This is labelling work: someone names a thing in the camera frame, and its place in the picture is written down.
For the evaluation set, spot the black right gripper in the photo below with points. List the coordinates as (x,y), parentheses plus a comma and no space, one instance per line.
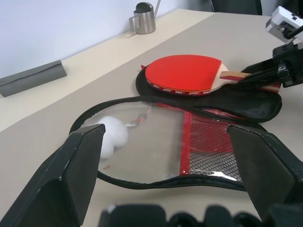
(290,68)

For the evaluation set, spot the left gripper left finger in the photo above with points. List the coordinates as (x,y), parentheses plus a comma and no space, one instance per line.
(59,179)

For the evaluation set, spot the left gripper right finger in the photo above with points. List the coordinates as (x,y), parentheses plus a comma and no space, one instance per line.
(267,165)

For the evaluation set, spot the black red paddle case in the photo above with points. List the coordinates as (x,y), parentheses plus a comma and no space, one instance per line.
(248,104)

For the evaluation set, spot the red table tennis paddle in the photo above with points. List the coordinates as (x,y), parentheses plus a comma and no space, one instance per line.
(180,71)

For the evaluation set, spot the white table tennis ball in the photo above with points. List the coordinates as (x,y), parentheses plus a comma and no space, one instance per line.
(114,131)

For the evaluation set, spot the silver zipper pull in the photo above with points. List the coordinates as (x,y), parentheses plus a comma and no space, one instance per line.
(139,118)

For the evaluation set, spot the grey rectangular block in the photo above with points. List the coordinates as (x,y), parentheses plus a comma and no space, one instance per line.
(30,78)

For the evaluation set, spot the steel watering can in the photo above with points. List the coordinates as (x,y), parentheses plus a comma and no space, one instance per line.
(143,21)

